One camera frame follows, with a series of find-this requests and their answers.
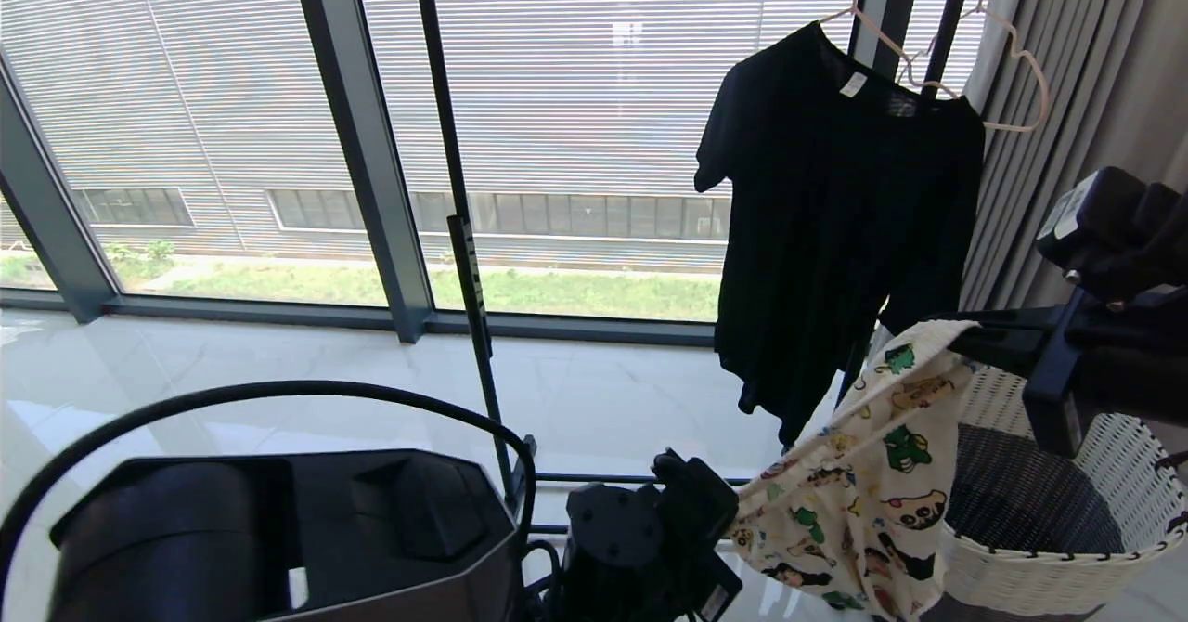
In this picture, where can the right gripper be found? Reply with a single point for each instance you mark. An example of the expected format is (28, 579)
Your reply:
(1095, 371)

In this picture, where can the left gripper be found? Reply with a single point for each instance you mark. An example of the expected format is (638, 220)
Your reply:
(696, 501)

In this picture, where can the cream printed garment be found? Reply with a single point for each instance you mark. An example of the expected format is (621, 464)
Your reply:
(863, 473)

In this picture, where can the pink clothes hanger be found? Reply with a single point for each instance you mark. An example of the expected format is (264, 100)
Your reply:
(1044, 107)
(882, 35)

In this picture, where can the black garment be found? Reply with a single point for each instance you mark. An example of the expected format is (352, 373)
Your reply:
(835, 213)

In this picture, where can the white laundry basket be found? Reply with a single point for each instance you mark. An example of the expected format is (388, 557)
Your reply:
(1049, 557)

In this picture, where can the black clothes rack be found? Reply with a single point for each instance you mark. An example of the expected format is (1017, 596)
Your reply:
(464, 260)

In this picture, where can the beige curtain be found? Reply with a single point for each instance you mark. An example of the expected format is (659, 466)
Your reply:
(1067, 65)

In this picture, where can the window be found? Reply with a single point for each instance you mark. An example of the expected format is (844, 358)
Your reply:
(232, 93)

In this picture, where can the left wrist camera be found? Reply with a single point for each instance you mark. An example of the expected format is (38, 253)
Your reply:
(715, 589)

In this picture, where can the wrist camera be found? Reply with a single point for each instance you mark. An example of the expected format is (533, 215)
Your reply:
(1104, 223)
(715, 589)

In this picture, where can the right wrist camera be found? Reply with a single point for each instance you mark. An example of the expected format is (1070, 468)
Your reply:
(1104, 223)

